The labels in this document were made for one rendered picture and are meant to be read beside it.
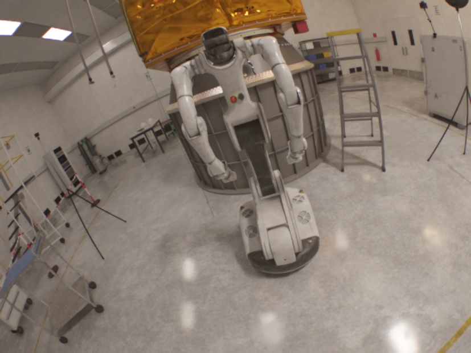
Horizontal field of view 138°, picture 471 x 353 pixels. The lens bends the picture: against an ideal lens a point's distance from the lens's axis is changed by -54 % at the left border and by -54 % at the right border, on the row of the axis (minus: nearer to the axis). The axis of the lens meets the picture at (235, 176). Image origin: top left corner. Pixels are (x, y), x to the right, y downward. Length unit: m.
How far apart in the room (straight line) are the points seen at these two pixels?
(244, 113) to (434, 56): 3.61
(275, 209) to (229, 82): 0.81
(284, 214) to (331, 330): 0.82
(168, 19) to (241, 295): 2.63
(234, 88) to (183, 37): 1.37
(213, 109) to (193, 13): 1.11
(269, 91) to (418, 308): 2.17
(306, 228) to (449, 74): 3.46
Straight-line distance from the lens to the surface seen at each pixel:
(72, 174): 8.56
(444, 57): 3.97
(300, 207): 1.42
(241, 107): 0.99
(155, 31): 2.33
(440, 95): 4.10
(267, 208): 1.29
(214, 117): 2.04
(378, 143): 2.30
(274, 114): 2.03
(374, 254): 1.59
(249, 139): 1.03
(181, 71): 1.00
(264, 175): 1.26
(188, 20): 2.29
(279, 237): 1.20
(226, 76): 0.93
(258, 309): 1.43
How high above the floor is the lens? 1.31
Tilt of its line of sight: 29 degrees down
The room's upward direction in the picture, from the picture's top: 22 degrees counter-clockwise
